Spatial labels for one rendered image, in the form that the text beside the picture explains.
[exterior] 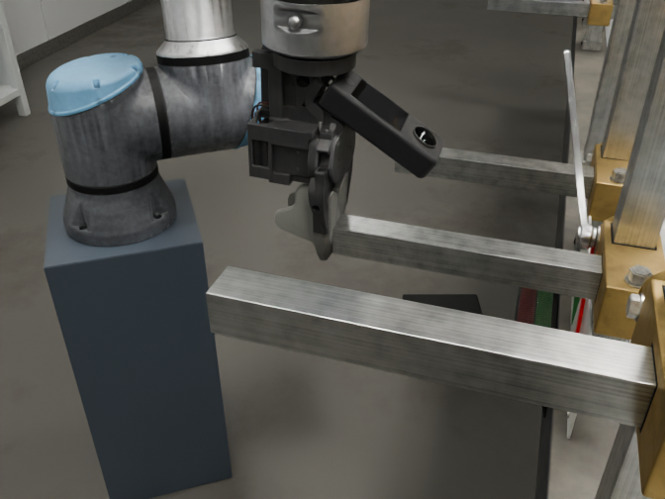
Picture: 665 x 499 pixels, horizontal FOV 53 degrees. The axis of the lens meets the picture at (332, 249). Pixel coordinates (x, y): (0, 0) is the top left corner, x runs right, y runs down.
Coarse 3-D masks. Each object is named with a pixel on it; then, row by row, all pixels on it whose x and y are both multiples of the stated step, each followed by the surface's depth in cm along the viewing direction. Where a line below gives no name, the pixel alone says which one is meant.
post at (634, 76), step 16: (640, 0) 71; (656, 0) 71; (640, 16) 72; (656, 16) 71; (640, 32) 73; (656, 32) 72; (640, 48) 73; (656, 48) 73; (624, 64) 75; (640, 64) 74; (624, 80) 76; (640, 80) 75; (624, 96) 77; (640, 96) 76; (624, 112) 78; (640, 112) 77; (608, 128) 80; (624, 128) 78; (608, 144) 80; (624, 144) 79; (592, 224) 86
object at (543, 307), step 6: (540, 294) 81; (546, 294) 81; (552, 294) 81; (540, 300) 80; (546, 300) 80; (552, 300) 80; (540, 306) 79; (546, 306) 79; (540, 312) 78; (546, 312) 78; (540, 318) 77; (546, 318) 77; (534, 324) 77; (540, 324) 76; (546, 324) 76
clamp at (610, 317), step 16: (608, 224) 62; (608, 240) 60; (608, 256) 58; (624, 256) 58; (640, 256) 58; (656, 256) 58; (608, 272) 56; (624, 272) 56; (656, 272) 56; (608, 288) 54; (624, 288) 54; (608, 304) 55; (624, 304) 54; (608, 320) 56; (624, 320) 55; (624, 336) 56
